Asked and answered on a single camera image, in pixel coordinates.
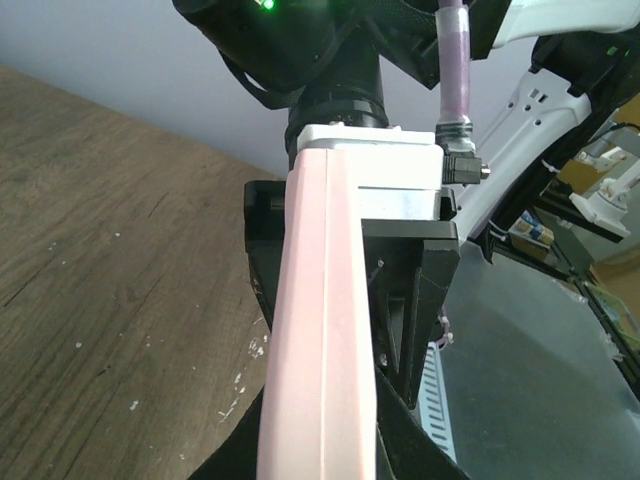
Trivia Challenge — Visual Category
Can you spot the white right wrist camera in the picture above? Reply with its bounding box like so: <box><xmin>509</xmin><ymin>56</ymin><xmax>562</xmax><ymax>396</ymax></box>
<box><xmin>297</xmin><ymin>123</ymin><xmax>444</xmax><ymax>221</ymax></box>

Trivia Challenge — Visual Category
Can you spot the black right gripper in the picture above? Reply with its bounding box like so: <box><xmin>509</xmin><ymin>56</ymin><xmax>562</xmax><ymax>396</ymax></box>
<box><xmin>244</xmin><ymin>181</ymin><xmax>459</xmax><ymax>409</ymax></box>

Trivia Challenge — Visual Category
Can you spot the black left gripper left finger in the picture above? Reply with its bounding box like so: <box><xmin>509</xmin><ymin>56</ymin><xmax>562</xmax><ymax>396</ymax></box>
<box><xmin>188</xmin><ymin>389</ymin><xmax>264</xmax><ymax>480</ymax></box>

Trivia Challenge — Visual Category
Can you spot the pink phone case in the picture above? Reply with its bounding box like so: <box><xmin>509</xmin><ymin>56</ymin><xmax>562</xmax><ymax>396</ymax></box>
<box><xmin>257</xmin><ymin>149</ymin><xmax>377</xmax><ymax>479</ymax></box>

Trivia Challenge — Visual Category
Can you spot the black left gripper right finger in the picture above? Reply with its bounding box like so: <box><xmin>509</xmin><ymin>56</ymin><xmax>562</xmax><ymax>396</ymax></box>
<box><xmin>375</xmin><ymin>372</ymin><xmax>468</xmax><ymax>479</ymax></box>

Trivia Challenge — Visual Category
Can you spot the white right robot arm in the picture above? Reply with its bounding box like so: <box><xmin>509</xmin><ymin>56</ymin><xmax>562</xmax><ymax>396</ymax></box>
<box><xmin>175</xmin><ymin>1</ymin><xmax>515</xmax><ymax>406</ymax></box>

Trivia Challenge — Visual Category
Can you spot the light-blue slotted cable duct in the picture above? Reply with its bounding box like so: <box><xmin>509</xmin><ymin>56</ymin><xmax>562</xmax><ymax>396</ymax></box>
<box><xmin>417</xmin><ymin>342</ymin><xmax>457</xmax><ymax>463</ymax></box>

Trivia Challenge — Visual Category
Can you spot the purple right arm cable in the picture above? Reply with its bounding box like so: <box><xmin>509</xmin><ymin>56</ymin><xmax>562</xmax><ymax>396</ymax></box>
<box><xmin>434</xmin><ymin>0</ymin><xmax>474</xmax><ymax>131</ymax></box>

